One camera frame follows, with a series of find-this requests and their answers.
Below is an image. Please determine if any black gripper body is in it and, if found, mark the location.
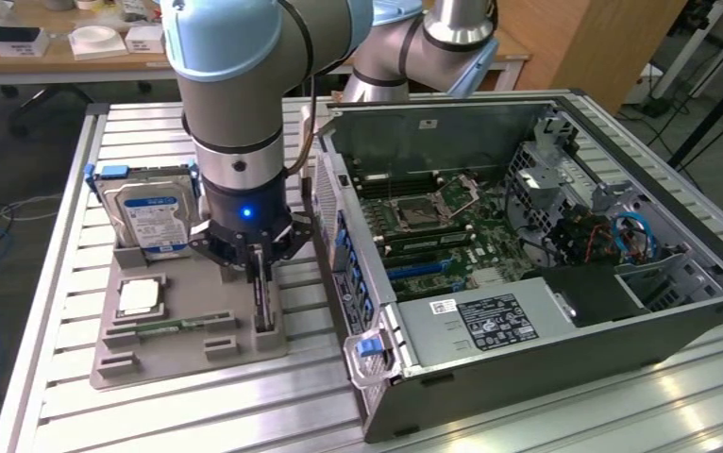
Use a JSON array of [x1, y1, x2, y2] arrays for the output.
[[200, 172, 292, 257]]

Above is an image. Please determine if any low-profile graphics card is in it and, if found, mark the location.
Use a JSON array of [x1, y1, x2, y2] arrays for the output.
[[244, 244, 283, 334]]

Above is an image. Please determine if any hard disk in blue carrier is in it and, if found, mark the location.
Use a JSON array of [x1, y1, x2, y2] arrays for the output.
[[83, 159, 205, 260]]

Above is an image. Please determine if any grey parts rack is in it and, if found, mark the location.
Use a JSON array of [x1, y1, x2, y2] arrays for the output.
[[88, 230, 291, 392]]

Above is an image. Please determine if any silver CPU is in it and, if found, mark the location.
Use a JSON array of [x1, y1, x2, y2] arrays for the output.
[[115, 280, 163, 315]]

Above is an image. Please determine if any green RAM stick on rack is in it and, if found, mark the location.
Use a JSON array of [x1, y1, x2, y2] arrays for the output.
[[133, 316, 212, 334]]

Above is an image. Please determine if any CPU socket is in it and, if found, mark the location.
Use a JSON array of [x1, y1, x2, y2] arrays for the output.
[[392, 193, 448, 235]]

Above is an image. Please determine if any blue expansion slot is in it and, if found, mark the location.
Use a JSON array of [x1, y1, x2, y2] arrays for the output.
[[385, 260, 457, 280]]

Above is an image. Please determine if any open socket cover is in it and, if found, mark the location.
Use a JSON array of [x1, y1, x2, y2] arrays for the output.
[[436, 174, 483, 209]]

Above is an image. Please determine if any green motherboard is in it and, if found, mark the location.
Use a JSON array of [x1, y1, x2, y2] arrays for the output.
[[351, 155, 549, 303]]

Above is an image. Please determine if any grey power supply unit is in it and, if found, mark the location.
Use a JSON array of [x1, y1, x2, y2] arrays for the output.
[[395, 277, 575, 378]]

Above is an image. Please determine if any plain white box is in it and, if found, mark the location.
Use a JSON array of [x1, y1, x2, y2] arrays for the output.
[[124, 24, 168, 55]]

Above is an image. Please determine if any black chair base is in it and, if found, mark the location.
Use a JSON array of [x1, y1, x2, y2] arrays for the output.
[[1, 84, 96, 138]]

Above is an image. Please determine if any silver drive cage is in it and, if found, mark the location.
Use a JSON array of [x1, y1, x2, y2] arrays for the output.
[[503, 112, 596, 237]]

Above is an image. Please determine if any white square dish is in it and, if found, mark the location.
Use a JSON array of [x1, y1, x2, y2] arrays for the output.
[[68, 25, 129, 61]]

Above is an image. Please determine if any open black PC case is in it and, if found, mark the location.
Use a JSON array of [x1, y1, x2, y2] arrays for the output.
[[297, 92, 723, 445]]

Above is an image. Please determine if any white box with dark top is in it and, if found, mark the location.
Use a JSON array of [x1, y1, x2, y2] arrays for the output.
[[0, 25, 52, 59]]

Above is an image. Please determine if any wooden cabinet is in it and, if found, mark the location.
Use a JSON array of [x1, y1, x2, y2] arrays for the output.
[[499, 0, 689, 114]]

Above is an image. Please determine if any white floor box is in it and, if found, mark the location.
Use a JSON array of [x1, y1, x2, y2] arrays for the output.
[[623, 60, 665, 106]]

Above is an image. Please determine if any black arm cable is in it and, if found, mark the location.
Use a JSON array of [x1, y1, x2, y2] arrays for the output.
[[276, 0, 328, 183]]

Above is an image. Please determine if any red yellow wire bundle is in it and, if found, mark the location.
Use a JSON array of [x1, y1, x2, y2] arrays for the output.
[[584, 224, 633, 265]]

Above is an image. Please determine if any blue SATA wire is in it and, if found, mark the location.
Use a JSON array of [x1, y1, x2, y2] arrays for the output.
[[609, 214, 660, 260]]

